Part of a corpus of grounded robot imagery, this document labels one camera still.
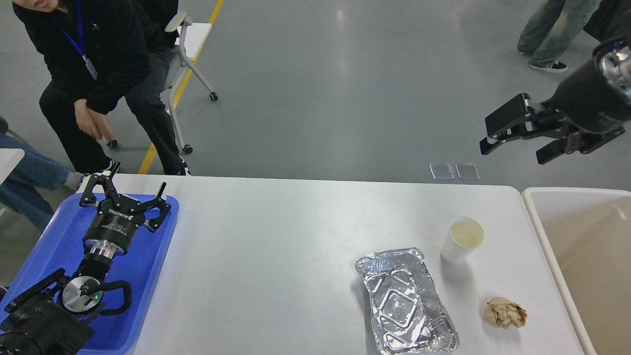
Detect floor plate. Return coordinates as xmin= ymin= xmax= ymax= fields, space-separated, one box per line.
xmin=429 ymin=163 xmax=455 ymax=180
xmin=455 ymin=163 xmax=481 ymax=180

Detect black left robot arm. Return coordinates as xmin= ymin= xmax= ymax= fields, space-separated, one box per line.
xmin=1 ymin=174 xmax=178 ymax=355

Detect person in grey trousers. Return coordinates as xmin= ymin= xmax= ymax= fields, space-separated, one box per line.
xmin=516 ymin=0 xmax=601 ymax=73

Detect white side table corner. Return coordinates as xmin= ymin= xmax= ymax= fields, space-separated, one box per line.
xmin=0 ymin=148 xmax=25 ymax=184

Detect blue plastic tray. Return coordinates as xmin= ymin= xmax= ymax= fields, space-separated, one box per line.
xmin=1 ymin=194 xmax=179 ymax=355

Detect right floor plate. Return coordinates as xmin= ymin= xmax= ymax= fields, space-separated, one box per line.
xmin=455 ymin=163 xmax=481 ymax=180

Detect person in black clothes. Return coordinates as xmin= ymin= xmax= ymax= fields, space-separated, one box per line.
xmin=13 ymin=0 xmax=190 ymax=176

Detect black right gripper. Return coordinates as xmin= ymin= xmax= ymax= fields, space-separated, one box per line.
xmin=479 ymin=37 xmax=630 ymax=165

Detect white paper cup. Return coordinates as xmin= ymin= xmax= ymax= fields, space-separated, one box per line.
xmin=440 ymin=216 xmax=486 ymax=264

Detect left floor plate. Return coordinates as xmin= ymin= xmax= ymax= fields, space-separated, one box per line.
xmin=429 ymin=163 xmax=455 ymax=180

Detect aluminium foil tray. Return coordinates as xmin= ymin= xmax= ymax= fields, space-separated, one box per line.
xmin=354 ymin=247 xmax=460 ymax=355

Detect crumpled brown paper ball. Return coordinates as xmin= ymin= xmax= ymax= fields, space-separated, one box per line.
xmin=483 ymin=297 xmax=527 ymax=329

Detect white office chair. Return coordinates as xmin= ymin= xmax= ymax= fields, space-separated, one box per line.
xmin=106 ymin=11 xmax=219 ymax=155

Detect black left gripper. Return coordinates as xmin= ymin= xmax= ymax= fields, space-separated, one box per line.
xmin=79 ymin=161 xmax=172 ymax=256

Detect chair with dark jacket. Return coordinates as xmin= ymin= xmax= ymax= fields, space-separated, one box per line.
xmin=582 ymin=0 xmax=631 ymax=42

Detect person in blue jeans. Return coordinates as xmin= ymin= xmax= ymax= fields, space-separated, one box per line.
xmin=0 ymin=118 xmax=86 ymax=232

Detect beige plastic bin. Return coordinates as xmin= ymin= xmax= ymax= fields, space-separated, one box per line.
xmin=523 ymin=188 xmax=631 ymax=355

